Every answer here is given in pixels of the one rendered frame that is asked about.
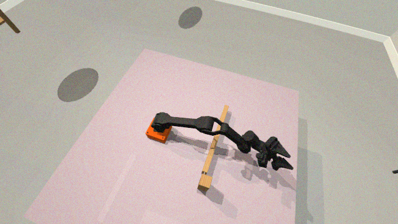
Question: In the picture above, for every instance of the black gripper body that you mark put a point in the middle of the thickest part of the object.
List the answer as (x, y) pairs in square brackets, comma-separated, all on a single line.
[(266, 146)]

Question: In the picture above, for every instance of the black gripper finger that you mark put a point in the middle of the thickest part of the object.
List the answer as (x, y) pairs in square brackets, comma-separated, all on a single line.
[(278, 148), (283, 164)]

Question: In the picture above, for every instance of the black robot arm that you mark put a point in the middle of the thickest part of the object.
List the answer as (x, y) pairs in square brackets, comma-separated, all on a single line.
[(204, 124)]

